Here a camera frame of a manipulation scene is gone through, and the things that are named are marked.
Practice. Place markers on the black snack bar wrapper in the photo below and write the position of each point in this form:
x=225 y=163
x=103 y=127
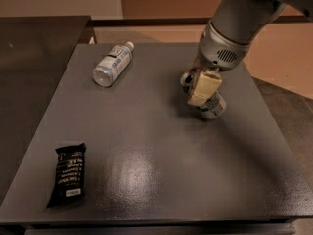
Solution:
x=69 y=175

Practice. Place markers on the grey robot gripper body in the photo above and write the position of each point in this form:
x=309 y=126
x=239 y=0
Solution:
x=219 y=53

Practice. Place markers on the clear plastic water bottle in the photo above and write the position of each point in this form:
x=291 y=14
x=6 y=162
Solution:
x=112 y=66

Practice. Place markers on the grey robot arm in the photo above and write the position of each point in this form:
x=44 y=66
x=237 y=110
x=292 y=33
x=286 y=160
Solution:
x=241 y=20

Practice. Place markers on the silver 7up soda can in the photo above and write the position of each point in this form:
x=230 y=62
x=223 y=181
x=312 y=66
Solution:
x=214 y=107

